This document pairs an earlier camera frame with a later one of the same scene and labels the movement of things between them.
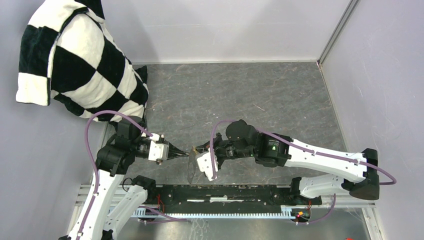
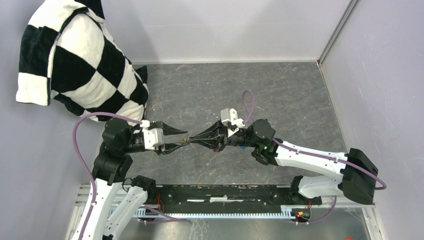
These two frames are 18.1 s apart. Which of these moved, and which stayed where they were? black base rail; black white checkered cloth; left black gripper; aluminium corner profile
Moved: left black gripper
Stayed: aluminium corner profile; black base rail; black white checkered cloth
